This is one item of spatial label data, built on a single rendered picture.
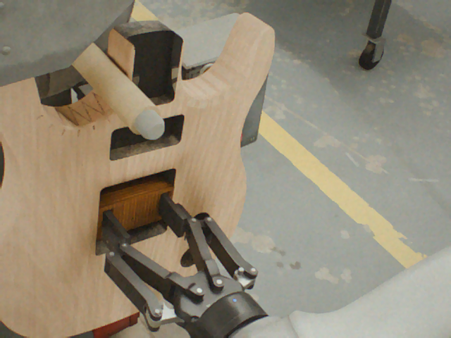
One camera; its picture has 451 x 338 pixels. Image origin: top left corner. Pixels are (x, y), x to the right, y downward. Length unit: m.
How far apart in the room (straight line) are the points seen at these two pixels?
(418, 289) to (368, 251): 1.80
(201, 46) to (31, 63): 0.56
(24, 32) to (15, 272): 0.38
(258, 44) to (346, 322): 0.39
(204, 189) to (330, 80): 2.17
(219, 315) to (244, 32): 0.32
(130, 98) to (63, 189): 0.14
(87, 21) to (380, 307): 0.27
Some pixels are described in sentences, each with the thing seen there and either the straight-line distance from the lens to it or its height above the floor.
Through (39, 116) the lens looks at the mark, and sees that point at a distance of 0.64.
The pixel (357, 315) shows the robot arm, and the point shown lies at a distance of 0.47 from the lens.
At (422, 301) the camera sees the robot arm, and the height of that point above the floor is 1.29.
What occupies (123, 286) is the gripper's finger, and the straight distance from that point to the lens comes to 0.70.
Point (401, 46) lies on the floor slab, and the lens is 3.35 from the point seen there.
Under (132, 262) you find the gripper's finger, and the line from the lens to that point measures 0.72.
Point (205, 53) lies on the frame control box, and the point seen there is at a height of 1.12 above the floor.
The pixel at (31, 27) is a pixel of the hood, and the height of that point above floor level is 1.42.
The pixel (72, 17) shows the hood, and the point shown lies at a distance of 0.43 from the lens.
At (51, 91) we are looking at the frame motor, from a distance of 0.84.
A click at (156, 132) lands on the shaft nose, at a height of 1.25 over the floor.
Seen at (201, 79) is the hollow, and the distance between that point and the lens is 0.78.
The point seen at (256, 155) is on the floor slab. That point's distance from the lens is 2.50.
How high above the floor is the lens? 1.64
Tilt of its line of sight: 43 degrees down
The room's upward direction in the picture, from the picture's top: 8 degrees clockwise
